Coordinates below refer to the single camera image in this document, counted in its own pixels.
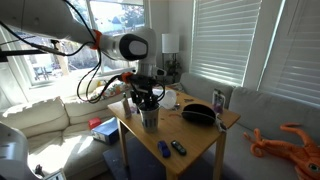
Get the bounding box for orange plush squid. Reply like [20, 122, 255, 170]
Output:
[243, 122, 320, 180]

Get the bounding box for white window blinds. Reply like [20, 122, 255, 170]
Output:
[190, 0, 262, 86]

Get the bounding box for black cable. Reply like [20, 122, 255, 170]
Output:
[0, 0, 138, 104]

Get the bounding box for floral pillow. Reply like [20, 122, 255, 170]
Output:
[89, 81, 130, 99]

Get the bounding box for wooden side table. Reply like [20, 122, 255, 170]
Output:
[108, 92, 226, 180]

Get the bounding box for clear purple bottle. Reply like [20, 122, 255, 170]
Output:
[213, 89, 225, 113]

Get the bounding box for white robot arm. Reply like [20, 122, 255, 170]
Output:
[0, 0, 156, 87]

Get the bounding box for blue box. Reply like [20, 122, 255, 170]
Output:
[91, 117, 119, 145]

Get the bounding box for small bottle with label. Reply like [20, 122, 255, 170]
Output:
[122, 93, 132, 118]

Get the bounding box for cream sofa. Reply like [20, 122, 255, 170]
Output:
[0, 93, 123, 180]

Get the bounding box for red box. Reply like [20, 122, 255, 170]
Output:
[88, 117, 102, 129]

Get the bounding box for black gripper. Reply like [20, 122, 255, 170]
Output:
[128, 74, 158, 104]

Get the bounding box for blue toy car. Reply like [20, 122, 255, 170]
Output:
[157, 141, 171, 158]

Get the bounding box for grey sofa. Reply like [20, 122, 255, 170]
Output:
[180, 73, 320, 180]

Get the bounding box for dark blue floor mat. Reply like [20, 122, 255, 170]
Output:
[103, 138, 214, 180]

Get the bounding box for green toy car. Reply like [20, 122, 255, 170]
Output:
[171, 140, 187, 156]

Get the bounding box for silver metal cup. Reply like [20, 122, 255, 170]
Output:
[138, 103, 160, 133]

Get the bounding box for camera on black tripod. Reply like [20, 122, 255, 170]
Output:
[0, 43, 63, 62]

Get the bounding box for clear plastic container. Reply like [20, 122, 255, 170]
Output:
[159, 90, 177, 109]

